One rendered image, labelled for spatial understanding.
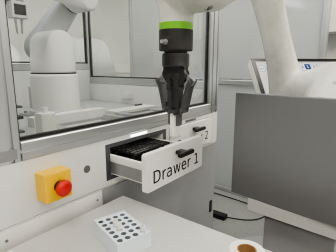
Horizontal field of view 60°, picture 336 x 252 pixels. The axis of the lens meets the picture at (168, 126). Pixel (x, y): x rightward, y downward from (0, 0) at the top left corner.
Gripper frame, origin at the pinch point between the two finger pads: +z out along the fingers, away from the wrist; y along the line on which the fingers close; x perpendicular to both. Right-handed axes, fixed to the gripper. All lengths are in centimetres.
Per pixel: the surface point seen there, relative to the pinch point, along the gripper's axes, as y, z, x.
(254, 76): -10, -12, 82
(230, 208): -47, 99, 143
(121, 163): -12.6, 11.7, -9.5
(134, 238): 8.5, 19.6, -25.8
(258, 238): -11, 95, 109
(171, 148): -1.0, 7.0, -0.3
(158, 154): -1.0, 7.3, -6.1
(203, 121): -15.5, 7.0, 42.3
